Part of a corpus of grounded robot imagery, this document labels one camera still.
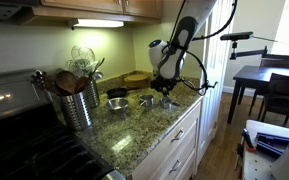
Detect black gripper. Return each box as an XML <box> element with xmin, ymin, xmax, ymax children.
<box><xmin>151</xmin><ymin>77</ymin><xmax>177</xmax><ymax>100</ymax></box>

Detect small steel measuring pot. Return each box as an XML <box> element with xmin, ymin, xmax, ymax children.
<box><xmin>159</xmin><ymin>98</ymin><xmax>180</xmax><ymax>109</ymax></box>

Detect large steel measuring pot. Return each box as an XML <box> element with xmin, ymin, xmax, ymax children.
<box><xmin>140</xmin><ymin>94</ymin><xmax>154</xmax><ymax>108</ymax></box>

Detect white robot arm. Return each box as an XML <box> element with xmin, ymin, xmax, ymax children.
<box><xmin>148</xmin><ymin>0</ymin><xmax>217</xmax><ymax>97</ymax></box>

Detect round wooden boards stack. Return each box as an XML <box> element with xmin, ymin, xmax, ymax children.
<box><xmin>124</xmin><ymin>74</ymin><xmax>148</xmax><ymax>89</ymax></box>

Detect steel mixing bowl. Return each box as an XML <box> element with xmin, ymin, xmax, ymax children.
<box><xmin>105</xmin><ymin>97</ymin><xmax>128</xmax><ymax>113</ymax></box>

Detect black cast iron skillet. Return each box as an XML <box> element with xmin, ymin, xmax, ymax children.
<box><xmin>106</xmin><ymin>88</ymin><xmax>127</xmax><ymax>99</ymax></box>

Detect white drawer cabinet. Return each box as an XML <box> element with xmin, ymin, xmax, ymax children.
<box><xmin>127</xmin><ymin>98</ymin><xmax>202</xmax><ymax>180</ymax></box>

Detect rear steel utensil holder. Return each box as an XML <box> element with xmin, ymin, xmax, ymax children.
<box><xmin>85</xmin><ymin>80</ymin><xmax>100</xmax><ymax>108</ymax></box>

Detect steel utensil holder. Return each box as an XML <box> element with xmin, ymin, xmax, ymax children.
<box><xmin>85</xmin><ymin>80</ymin><xmax>100</xmax><ymax>108</ymax></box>
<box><xmin>60</xmin><ymin>92</ymin><xmax>91</xmax><ymax>131</ymax></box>

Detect white cabinet door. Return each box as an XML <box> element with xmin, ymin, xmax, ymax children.
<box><xmin>196</xmin><ymin>0</ymin><xmax>237</xmax><ymax>165</ymax></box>

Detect dark wooden dining table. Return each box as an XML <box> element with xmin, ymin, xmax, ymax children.
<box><xmin>227</xmin><ymin>65</ymin><xmax>289</xmax><ymax>124</ymax></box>

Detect front steel utensil holder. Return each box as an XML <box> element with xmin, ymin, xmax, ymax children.
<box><xmin>60</xmin><ymin>92</ymin><xmax>91</xmax><ymax>131</ymax></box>

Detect wooden spoon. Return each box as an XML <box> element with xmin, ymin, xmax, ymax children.
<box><xmin>55</xmin><ymin>71</ymin><xmax>77</xmax><ymax>94</ymax></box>

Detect white cart with tools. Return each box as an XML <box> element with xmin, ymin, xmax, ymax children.
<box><xmin>235</xmin><ymin>120</ymin><xmax>289</xmax><ymax>180</ymax></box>

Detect under-cabinet light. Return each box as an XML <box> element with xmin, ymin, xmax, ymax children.
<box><xmin>68</xmin><ymin>18</ymin><xmax>124</xmax><ymax>28</ymax></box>

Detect dark wooden chair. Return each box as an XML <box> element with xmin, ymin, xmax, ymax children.
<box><xmin>259</xmin><ymin>73</ymin><xmax>289</xmax><ymax>125</ymax></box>

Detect black stove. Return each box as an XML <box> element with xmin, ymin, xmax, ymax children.
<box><xmin>0</xmin><ymin>70</ymin><xmax>126</xmax><ymax>180</ymax></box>

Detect wooden upper cabinets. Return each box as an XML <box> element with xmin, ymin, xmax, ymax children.
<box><xmin>15</xmin><ymin>0</ymin><xmax>162</xmax><ymax>26</ymax></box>

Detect black camera on stand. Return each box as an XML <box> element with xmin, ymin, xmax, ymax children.
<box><xmin>219</xmin><ymin>31</ymin><xmax>289</xmax><ymax>62</ymax></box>

